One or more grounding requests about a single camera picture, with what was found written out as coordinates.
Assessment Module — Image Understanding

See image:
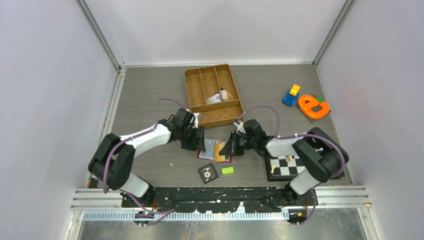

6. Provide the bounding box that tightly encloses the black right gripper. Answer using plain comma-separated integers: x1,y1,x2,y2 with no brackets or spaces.
219,130,257,157

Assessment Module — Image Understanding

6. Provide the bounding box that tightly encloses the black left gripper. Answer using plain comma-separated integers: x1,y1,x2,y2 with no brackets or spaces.
179,125,205,152

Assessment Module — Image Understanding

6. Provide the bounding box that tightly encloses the gold orange credit card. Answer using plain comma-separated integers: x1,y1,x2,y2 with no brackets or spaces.
214,141,230,163

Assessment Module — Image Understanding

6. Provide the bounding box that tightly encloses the red leather card holder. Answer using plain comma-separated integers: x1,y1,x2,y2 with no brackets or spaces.
197,138,232,163

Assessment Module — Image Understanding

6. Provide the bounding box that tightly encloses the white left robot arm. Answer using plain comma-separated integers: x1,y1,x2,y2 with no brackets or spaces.
88,108,206,207

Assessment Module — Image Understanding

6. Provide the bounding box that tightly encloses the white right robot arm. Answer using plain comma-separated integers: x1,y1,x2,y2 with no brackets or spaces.
218,119,349,205

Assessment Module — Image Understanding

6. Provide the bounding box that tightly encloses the green rectangular block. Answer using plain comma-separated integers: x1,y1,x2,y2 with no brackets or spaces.
221,166,235,175

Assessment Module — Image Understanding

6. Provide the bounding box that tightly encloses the poker chip in black case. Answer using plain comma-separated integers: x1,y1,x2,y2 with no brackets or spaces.
197,163,219,184

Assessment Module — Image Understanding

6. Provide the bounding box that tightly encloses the woven wicker divided tray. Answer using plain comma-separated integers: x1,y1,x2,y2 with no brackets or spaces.
184,64,244,129

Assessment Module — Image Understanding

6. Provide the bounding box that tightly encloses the wooden chess piece lower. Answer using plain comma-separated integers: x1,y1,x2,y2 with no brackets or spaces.
270,165,276,175

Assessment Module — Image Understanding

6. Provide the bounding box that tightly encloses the wooden chess piece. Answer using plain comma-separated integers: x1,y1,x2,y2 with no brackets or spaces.
285,155,293,163
270,165,276,175

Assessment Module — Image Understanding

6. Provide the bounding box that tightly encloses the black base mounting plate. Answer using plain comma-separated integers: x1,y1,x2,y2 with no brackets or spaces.
121,186,318,214

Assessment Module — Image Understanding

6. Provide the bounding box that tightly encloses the black white chessboard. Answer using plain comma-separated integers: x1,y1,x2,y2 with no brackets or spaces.
263,155,345,182

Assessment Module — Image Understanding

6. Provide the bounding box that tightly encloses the wooden chess piece upper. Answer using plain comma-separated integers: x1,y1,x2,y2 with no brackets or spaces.
285,155,293,163

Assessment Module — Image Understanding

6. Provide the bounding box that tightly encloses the blue toy brick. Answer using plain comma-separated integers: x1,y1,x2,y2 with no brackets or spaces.
282,92,300,107

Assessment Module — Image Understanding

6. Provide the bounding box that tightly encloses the yellow toy brick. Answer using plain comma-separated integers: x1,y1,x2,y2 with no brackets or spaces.
289,84,301,97

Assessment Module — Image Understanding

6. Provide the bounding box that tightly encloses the green toy brick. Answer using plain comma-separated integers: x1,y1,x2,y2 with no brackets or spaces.
315,96,325,103

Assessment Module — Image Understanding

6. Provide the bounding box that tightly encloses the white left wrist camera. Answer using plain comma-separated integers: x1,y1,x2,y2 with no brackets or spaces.
193,112,201,129

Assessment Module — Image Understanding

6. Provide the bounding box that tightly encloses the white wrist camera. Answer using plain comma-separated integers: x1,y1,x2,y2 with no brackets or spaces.
193,112,201,129
233,119,246,134

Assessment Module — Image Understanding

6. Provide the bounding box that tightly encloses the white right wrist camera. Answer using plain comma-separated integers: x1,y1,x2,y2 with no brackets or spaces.
233,119,246,134

